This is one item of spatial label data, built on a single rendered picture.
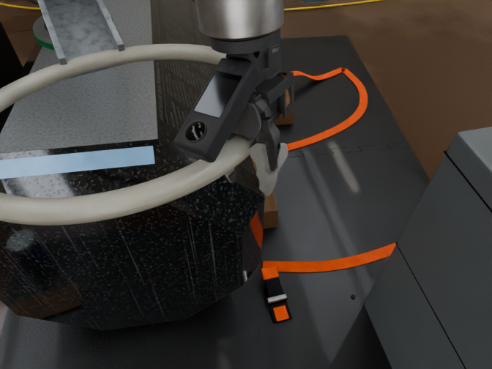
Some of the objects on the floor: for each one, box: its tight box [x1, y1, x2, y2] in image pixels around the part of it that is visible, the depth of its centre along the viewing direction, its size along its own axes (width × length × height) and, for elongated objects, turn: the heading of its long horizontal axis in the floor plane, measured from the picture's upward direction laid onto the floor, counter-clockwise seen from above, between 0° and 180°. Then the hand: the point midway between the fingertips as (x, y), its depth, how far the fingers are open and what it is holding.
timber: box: [252, 160, 278, 229], centre depth 170 cm, size 30×12×12 cm, turn 8°
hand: (246, 184), depth 53 cm, fingers closed on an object, 5 cm apart
